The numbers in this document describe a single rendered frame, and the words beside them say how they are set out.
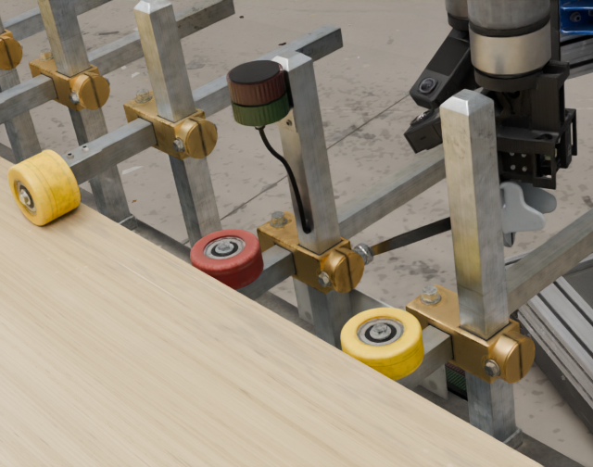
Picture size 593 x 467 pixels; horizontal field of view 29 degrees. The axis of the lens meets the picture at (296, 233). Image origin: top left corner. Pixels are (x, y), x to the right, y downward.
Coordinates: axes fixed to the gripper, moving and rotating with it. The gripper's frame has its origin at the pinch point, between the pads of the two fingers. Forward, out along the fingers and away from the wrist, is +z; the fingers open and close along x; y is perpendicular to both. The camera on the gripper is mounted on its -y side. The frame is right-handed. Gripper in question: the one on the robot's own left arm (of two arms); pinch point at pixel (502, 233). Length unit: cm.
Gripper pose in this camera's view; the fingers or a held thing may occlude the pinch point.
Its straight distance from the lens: 124.4
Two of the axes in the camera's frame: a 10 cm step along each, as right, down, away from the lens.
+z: 1.5, 8.3, 5.3
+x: 4.7, -5.3, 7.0
